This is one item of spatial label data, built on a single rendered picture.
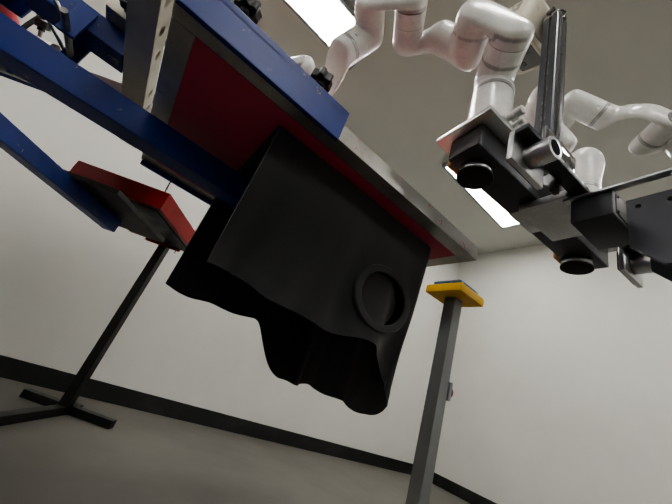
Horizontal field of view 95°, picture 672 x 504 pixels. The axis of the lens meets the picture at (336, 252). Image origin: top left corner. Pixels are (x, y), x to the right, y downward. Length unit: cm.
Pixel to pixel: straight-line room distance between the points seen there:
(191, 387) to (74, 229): 141
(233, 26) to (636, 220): 74
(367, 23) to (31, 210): 239
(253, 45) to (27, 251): 238
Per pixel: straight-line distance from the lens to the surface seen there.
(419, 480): 100
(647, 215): 75
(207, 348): 281
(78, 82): 80
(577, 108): 143
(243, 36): 59
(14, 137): 138
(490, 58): 96
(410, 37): 109
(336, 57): 104
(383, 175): 66
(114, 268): 273
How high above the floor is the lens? 54
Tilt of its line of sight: 23 degrees up
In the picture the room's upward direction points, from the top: 20 degrees clockwise
